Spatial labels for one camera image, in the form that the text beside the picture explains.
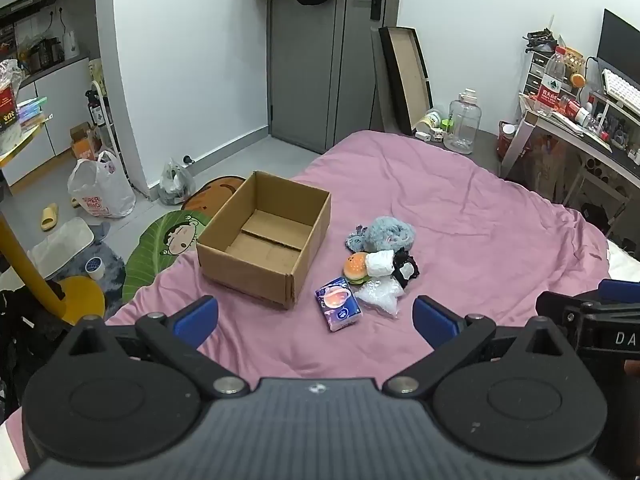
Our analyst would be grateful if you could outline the small drawer organizer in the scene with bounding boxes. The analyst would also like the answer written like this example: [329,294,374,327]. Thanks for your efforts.
[522,50,557,97]

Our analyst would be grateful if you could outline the colourful book stack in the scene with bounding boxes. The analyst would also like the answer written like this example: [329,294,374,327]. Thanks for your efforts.
[17,97,54,129]

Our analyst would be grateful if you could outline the white wire rack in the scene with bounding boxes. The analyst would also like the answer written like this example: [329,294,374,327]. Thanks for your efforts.
[89,78,124,162]

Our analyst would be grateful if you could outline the white keyboard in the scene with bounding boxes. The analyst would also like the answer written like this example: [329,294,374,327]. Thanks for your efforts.
[601,68,640,112]

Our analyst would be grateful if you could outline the blue plush toy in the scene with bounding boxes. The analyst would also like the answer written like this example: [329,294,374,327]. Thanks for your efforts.
[345,216,417,254]

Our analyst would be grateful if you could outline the clear plastic bag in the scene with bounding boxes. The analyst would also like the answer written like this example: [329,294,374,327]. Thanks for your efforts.
[357,277,405,318]

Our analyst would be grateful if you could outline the white foam tray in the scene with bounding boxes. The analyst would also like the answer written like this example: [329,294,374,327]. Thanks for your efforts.
[30,217,96,279]

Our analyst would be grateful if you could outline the orange rug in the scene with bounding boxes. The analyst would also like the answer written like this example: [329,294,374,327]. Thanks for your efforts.
[181,175,247,213]

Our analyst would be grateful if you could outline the black framed board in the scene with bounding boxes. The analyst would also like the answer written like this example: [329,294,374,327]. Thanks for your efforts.
[378,26,434,136]

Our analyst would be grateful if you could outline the brown cardboard box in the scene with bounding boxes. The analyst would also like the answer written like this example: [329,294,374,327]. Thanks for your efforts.
[196,171,332,311]

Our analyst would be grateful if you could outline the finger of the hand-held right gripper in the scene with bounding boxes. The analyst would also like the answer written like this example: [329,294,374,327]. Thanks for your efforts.
[536,279,640,318]

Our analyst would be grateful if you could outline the burger plush toy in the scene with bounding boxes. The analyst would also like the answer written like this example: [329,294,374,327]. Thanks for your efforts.
[342,252,373,286]

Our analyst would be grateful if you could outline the green leaf cartoon rug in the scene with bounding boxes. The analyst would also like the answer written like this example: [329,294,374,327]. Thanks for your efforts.
[122,210,214,306]

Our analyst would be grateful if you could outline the red snack bag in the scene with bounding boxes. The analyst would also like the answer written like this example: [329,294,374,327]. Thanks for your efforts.
[0,59,24,132]

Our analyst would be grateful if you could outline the white kitchen cabinet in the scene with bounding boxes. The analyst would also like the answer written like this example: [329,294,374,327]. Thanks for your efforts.
[0,55,97,187]

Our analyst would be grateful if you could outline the grey fluffy rug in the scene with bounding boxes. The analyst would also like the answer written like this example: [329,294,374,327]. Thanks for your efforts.
[50,222,126,311]

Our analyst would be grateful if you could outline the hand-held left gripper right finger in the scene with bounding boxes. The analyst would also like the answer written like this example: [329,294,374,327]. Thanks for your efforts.
[382,295,576,400]

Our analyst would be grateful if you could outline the yellow stool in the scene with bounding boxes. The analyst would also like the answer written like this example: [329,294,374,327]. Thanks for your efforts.
[0,220,106,326]

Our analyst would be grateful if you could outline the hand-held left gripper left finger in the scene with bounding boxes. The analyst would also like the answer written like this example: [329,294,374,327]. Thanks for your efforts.
[65,295,250,400]

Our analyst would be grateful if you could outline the purple tissue pack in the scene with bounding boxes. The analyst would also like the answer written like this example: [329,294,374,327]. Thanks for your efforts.
[315,277,362,333]

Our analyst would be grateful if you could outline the brown paper bag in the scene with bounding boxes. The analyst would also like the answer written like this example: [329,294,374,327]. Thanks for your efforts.
[530,132,572,202]

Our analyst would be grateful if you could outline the grey plastic bag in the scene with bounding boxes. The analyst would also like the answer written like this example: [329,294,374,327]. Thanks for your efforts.
[159,158,196,206]

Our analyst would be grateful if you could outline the small orange cardboard box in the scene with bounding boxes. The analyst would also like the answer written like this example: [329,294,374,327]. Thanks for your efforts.
[70,122,104,161]

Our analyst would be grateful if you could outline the grey door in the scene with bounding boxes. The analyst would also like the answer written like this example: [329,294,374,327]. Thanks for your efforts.
[266,0,392,154]

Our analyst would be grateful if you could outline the white bedding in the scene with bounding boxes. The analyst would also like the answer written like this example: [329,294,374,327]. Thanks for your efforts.
[606,239,640,282]

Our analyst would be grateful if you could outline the clear water jug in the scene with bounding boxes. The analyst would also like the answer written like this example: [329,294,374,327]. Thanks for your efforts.
[444,88,482,155]

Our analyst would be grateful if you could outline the pink bed sheet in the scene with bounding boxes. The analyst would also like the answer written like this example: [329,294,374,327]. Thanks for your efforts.
[105,130,611,386]

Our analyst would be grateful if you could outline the red label water bottle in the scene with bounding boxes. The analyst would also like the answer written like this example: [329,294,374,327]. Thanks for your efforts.
[534,46,569,117]

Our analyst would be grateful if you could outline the black monitor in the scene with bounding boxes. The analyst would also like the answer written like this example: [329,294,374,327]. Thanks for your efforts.
[597,8,640,87]

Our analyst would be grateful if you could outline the white plastic shopping bag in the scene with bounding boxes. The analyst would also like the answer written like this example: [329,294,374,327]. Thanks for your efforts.
[67,150,137,219]

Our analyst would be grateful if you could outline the white desk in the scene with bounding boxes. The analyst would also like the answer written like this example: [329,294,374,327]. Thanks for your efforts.
[500,91,640,241]

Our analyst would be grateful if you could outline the black and white plush toy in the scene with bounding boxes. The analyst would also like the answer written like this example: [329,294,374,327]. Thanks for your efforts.
[390,248,421,289]

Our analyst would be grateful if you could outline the black spray bottle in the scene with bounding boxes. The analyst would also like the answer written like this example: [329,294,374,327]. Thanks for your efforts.
[86,90,107,129]

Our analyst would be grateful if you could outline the white rolled cloth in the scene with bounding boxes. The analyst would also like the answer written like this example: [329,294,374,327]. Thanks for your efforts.
[365,250,397,278]

